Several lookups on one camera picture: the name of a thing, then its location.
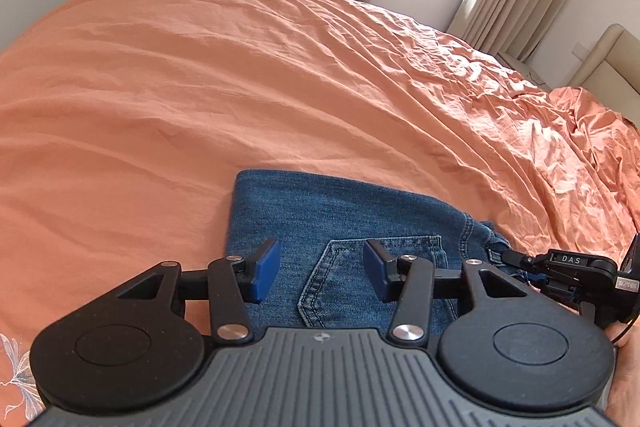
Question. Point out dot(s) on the bedside table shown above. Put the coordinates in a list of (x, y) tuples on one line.
[(522, 69)]

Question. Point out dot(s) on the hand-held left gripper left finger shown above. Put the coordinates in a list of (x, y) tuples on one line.
[(265, 268)]

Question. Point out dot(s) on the beige padded headboard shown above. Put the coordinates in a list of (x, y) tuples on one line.
[(607, 67)]

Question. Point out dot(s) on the blue denim pants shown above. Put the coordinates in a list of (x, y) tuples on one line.
[(325, 212)]

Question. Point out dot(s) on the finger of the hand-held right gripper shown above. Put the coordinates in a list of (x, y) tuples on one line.
[(522, 260)]

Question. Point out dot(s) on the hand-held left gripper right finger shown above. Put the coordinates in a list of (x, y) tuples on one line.
[(376, 271)]

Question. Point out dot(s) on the person's right hand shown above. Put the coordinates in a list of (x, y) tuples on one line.
[(627, 367)]

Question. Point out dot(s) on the orange bed sheet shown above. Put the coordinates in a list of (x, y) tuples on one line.
[(200, 82)]

